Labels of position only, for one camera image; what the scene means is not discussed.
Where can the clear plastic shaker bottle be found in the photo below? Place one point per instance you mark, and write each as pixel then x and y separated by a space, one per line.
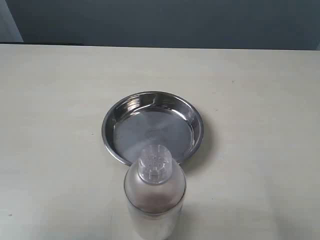
pixel 155 187

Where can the round stainless steel plate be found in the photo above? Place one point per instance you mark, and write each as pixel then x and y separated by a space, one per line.
pixel 152 118

